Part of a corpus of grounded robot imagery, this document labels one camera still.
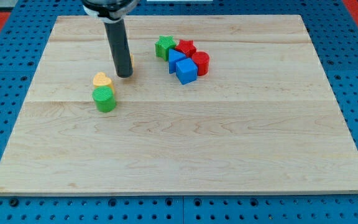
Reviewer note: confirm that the green star block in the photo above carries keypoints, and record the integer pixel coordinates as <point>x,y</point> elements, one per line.
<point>163,45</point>

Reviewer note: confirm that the blue cube block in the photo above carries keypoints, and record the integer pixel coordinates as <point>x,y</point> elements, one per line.
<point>186,71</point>

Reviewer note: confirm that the blue triangle block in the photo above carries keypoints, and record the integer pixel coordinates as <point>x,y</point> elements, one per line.
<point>174,56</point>

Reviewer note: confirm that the red star block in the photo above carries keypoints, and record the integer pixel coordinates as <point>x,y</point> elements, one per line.
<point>186,47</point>

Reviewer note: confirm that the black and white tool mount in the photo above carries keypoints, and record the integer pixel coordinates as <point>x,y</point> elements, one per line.
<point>109,11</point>

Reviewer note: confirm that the green cylinder block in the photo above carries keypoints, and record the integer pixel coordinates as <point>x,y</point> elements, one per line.
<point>104,99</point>

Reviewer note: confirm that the yellow heart block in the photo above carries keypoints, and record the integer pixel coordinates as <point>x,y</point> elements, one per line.
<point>101,79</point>

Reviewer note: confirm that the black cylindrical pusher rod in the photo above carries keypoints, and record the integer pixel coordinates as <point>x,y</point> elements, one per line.
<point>117,38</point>

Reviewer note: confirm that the light wooden board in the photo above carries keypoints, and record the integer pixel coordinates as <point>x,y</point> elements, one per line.
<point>263,120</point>

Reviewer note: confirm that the yellow block behind rod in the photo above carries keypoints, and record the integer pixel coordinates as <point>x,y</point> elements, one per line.
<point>132,60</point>

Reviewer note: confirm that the red cylinder block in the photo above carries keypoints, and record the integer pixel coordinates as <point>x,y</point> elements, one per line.
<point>201,59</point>

